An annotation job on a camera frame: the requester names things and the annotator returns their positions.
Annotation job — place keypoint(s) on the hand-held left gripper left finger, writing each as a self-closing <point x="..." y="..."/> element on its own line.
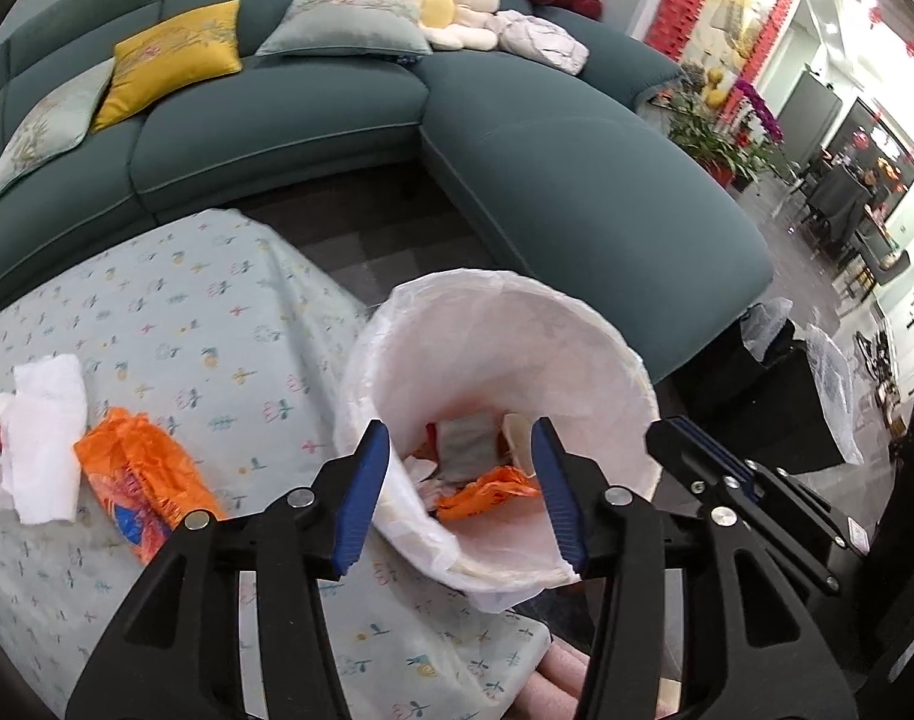
<point x="361" y="487"/>

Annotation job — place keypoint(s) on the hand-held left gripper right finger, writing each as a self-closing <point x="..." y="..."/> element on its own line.
<point x="558" y="495"/>

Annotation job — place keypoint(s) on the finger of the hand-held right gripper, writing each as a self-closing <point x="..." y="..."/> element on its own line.
<point x="678" y="465"/>
<point x="719" y="457"/>

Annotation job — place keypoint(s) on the torn white paper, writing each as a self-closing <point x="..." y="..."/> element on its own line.
<point x="421" y="476"/>

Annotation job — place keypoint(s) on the orange plastic bag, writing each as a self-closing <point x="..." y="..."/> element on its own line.
<point x="138" y="476"/>
<point x="487" y="499"/>

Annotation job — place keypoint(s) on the grey packet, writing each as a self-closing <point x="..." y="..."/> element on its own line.
<point x="464" y="450"/>

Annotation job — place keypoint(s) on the trash can with white liner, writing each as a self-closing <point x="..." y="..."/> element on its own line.
<point x="502" y="345"/>

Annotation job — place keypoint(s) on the white tissue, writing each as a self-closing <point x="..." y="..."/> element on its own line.
<point x="45" y="457"/>

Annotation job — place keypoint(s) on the black box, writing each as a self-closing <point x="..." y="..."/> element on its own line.
<point x="790" y="420"/>

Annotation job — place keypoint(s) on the clear plastic bag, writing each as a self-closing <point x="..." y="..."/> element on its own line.
<point x="832" y="390"/>
<point x="764" y="322"/>

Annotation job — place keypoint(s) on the pink fleece blanket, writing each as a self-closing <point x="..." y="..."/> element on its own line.
<point x="569" y="679"/>

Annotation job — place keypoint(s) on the floral light blue tablecloth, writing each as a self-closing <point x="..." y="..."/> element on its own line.
<point x="202" y="330"/>

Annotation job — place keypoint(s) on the dark dining table set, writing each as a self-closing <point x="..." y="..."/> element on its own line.
<point x="839" y="210"/>

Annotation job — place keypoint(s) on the teal sectional sofa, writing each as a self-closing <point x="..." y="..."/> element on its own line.
<point x="547" y="187"/>

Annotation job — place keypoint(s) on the green potted plant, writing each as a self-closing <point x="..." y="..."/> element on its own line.
<point x="704" y="127"/>

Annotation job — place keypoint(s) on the purple orchid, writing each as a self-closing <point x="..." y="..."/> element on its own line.
<point x="761" y="109"/>

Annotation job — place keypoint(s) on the yellow round ornament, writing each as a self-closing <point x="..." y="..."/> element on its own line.
<point x="716" y="86"/>

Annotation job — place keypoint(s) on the white quilted pillow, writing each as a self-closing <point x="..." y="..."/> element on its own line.
<point x="543" y="41"/>

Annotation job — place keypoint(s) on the grey-blue embroidered cushion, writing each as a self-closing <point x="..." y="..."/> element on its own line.
<point x="344" y="26"/>

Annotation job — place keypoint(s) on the large yellow embroidered cushion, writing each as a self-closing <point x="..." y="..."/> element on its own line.
<point x="176" y="60"/>

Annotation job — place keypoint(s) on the pale green embroidered cushion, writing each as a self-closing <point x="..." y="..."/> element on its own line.
<point x="45" y="127"/>

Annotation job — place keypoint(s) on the white flower cushion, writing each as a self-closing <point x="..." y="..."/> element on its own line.
<point x="438" y="7"/>

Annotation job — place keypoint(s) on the red wall decoration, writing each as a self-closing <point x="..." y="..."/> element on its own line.
<point x="689" y="7"/>

